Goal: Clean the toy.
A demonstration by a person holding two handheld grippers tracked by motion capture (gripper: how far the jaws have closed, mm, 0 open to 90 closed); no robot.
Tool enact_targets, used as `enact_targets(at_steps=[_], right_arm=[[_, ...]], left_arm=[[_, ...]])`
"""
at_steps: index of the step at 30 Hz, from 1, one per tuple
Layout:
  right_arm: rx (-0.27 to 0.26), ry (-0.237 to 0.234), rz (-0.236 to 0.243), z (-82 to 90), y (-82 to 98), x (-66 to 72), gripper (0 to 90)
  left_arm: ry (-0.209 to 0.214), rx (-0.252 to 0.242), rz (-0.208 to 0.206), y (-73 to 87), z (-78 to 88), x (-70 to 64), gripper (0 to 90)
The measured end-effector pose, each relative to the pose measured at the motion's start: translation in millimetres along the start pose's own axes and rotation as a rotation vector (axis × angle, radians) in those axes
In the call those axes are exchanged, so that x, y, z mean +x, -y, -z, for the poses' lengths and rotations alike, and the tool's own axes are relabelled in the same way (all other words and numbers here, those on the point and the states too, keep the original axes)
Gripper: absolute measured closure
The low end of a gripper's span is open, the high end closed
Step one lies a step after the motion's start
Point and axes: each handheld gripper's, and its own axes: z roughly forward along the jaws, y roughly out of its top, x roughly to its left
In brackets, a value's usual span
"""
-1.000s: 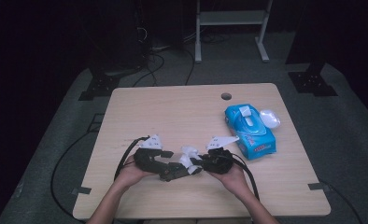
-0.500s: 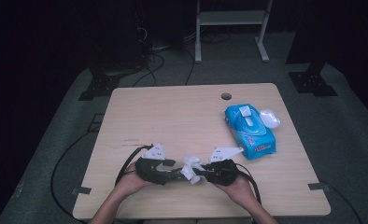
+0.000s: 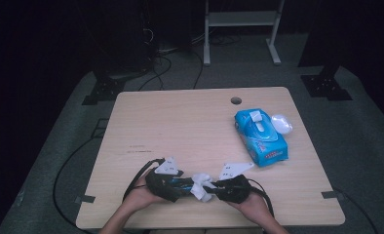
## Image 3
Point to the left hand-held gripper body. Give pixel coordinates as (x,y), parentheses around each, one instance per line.
(159,187)

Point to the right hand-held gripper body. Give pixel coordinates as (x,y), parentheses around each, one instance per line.
(237,190)

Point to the white wet wipe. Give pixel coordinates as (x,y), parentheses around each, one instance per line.
(201,187)

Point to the blue wet wipes pack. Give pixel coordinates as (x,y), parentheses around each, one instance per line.
(264,146)

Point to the person's left hand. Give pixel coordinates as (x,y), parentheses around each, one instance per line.
(139,198)

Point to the person's right hand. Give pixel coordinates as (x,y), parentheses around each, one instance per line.
(256,208)

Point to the grey tape strip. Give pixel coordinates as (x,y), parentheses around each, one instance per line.
(84,199)
(332,194)

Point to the black stand base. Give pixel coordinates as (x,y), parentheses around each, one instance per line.
(326,86)
(104,91)

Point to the white metal stand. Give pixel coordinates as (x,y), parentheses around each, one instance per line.
(242,19)

